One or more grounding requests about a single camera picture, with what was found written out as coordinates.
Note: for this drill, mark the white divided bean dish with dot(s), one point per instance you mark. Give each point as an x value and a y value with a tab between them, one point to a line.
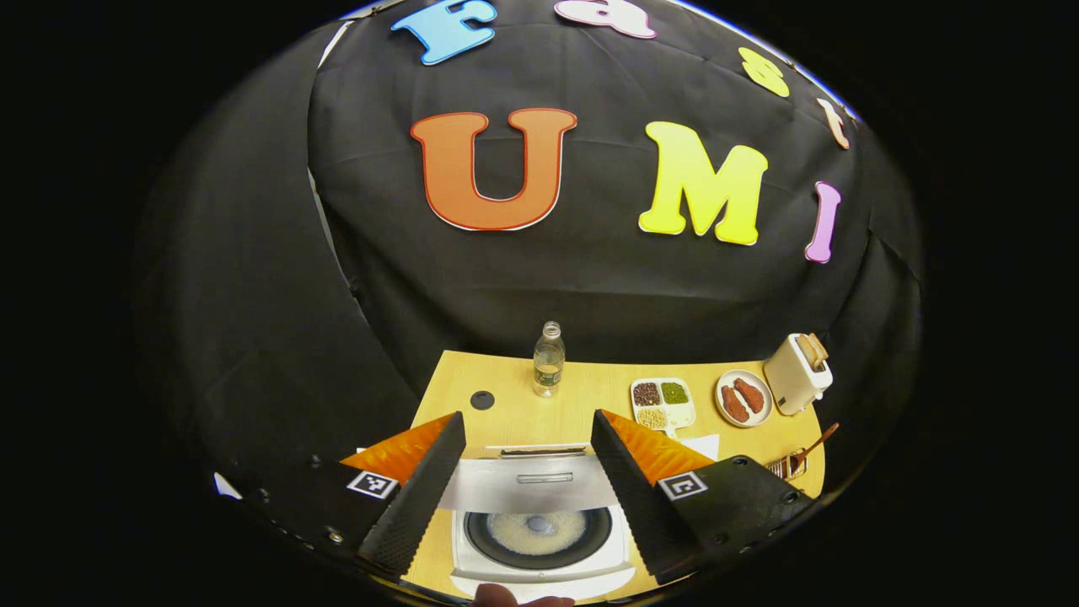
683	413

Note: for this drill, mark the toast slice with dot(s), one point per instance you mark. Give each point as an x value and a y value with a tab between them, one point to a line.
813	350

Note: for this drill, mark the brown meat piece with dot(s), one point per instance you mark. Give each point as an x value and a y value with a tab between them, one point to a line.
749	394
733	405

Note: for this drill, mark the round white plate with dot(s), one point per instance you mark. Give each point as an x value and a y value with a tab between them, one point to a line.
763	413

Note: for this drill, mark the white toaster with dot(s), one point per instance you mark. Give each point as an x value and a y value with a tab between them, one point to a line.
792	384

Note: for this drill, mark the white rice cooker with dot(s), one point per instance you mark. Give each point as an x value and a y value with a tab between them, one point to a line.
539	552

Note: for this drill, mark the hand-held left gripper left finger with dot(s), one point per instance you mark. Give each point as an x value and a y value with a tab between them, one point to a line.
417	506

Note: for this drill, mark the clear plastic water bottle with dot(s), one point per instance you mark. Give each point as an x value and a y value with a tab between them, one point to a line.
549	367

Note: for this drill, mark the brown wooden spoon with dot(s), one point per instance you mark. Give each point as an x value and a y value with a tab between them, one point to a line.
818	443

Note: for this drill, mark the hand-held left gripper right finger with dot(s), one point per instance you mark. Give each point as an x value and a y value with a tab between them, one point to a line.
641	506

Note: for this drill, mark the black backdrop cloth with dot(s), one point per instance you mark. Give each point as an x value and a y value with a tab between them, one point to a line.
590	278

